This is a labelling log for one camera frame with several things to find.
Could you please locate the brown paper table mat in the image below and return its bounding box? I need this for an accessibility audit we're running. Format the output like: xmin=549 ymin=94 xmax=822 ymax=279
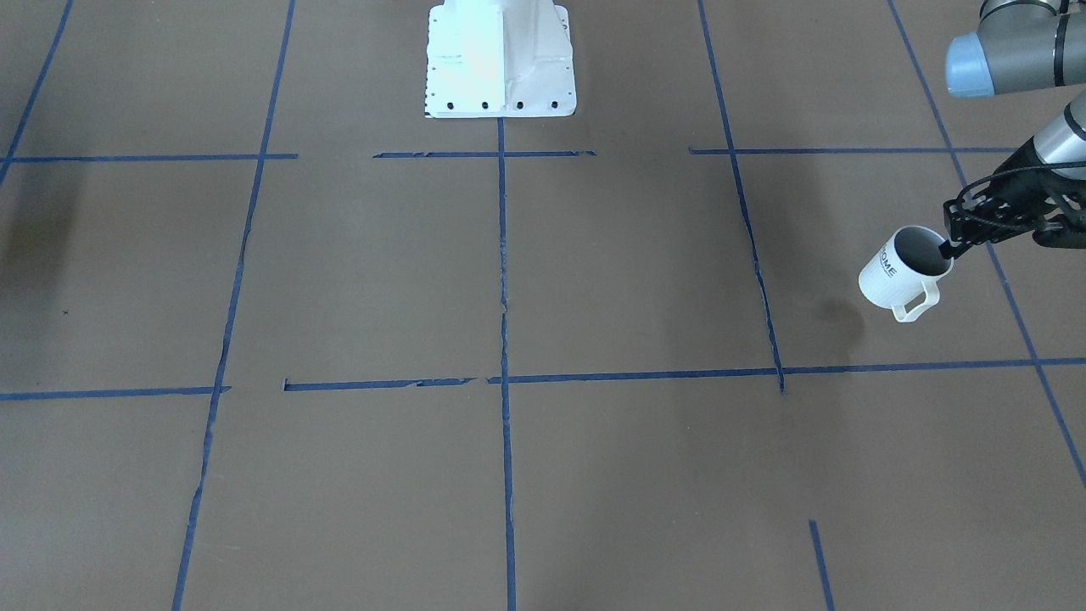
xmin=3 ymin=1 xmax=1083 ymax=610

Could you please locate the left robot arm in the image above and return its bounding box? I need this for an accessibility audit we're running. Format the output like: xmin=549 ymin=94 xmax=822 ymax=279
xmin=939 ymin=1 xmax=1085 ymax=260

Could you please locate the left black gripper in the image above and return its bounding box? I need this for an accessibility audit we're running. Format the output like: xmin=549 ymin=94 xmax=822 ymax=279
xmin=939 ymin=140 xmax=1085 ymax=260

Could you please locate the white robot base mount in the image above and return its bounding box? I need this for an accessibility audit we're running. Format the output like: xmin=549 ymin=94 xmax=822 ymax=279
xmin=424 ymin=1 xmax=578 ymax=119

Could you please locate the white ribbed HOME mug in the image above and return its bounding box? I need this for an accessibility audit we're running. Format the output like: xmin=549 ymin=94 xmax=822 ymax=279
xmin=858 ymin=225 xmax=954 ymax=323

